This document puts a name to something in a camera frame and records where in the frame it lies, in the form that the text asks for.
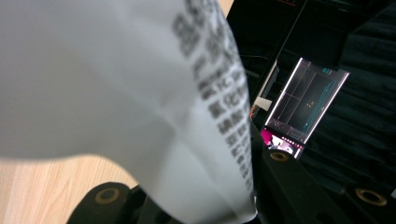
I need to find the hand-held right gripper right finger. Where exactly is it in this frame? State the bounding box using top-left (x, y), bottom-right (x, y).
top-left (249, 122), bottom-right (353, 224)

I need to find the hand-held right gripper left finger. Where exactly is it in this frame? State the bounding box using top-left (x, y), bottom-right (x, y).
top-left (66, 181), bottom-right (176, 224)

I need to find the blue and white pouch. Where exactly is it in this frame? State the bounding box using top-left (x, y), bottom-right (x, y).
top-left (0, 0), bottom-right (260, 224)

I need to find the computer monitor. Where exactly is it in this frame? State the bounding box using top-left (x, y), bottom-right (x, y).
top-left (260, 57), bottom-right (350, 160)

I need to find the dark curtain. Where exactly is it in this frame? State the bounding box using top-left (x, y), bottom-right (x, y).
top-left (298, 0), bottom-right (396, 200)

